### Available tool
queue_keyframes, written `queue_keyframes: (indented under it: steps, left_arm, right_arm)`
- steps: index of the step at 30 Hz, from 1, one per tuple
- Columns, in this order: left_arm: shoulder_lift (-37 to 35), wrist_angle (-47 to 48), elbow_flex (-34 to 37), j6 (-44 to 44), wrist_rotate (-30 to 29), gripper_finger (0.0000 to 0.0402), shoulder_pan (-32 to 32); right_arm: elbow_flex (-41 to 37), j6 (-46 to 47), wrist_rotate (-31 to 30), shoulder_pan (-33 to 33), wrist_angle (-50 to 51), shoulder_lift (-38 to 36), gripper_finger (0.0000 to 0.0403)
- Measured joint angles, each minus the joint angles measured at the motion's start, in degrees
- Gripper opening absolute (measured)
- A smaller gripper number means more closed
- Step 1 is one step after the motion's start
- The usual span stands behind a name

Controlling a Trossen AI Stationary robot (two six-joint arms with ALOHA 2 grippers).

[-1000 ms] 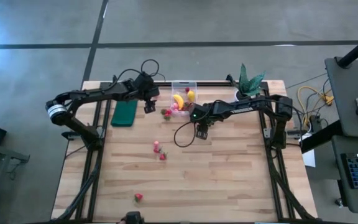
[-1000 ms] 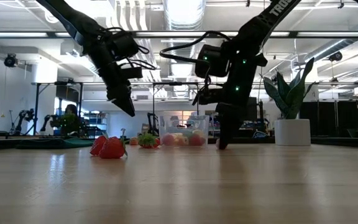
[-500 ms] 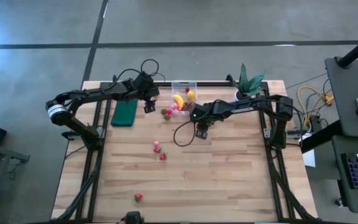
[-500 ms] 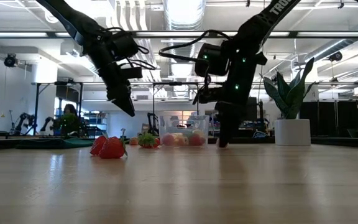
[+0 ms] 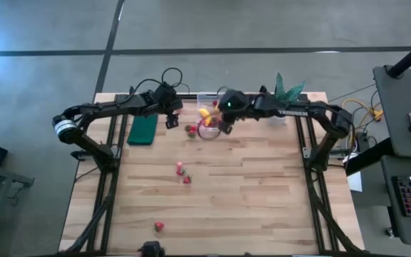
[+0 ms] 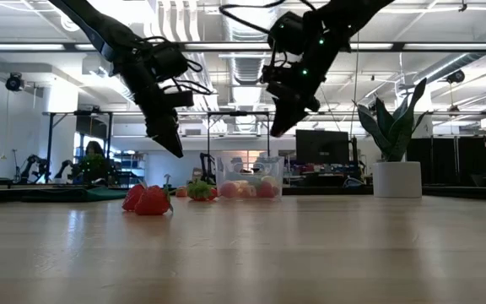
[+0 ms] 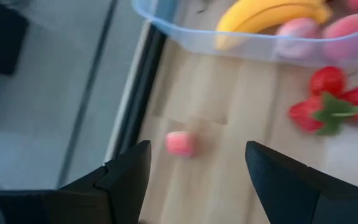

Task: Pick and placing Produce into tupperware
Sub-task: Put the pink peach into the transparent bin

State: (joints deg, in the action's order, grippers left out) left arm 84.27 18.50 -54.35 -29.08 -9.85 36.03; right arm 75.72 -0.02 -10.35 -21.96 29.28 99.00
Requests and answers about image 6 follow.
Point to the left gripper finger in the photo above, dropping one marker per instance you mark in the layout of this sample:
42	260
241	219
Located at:
178	126
169	137

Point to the black right frame rail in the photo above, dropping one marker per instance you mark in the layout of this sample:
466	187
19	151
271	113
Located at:
462	193

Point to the black ceiling camera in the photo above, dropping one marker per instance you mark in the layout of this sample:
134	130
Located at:
14	81
455	77

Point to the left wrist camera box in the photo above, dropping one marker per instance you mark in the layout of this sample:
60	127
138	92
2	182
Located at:
169	59

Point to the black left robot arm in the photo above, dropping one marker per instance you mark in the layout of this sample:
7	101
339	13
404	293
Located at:
99	29

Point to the green leafy vegetable toy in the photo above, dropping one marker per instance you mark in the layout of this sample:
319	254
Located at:
200	190

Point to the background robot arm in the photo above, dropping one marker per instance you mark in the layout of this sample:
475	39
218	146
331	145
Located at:
32	162
206	166
63	168

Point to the green folded cloth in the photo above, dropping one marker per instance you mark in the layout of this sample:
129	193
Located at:
99	193

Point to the black computer monitor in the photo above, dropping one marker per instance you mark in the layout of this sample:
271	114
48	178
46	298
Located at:
322	148

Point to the person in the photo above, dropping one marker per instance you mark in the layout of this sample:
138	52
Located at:
94	148

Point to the yellow lemon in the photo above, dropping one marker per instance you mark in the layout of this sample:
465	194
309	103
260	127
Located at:
270	180

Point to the black partition panels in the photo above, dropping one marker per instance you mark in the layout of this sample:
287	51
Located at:
437	160

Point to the white plant pot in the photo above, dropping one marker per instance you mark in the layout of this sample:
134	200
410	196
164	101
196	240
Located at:
397	179

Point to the clear plastic tupperware container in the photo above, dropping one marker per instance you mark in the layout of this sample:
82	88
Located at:
222	173

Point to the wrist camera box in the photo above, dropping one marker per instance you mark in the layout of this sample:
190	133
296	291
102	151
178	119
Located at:
287	34
169	59

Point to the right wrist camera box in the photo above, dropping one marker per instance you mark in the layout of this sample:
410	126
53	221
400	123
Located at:
287	34

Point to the silver ceiling duct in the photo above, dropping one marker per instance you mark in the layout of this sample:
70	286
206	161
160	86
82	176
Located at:
247	72

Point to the black metal frame stand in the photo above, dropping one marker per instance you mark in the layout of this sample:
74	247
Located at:
50	143
239	113

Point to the black frame cross rail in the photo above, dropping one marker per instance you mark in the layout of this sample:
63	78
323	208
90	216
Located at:
331	191

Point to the green snake plant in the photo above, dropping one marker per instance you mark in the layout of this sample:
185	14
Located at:
399	126

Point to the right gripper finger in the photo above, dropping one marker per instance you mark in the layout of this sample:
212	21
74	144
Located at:
287	120
283	107

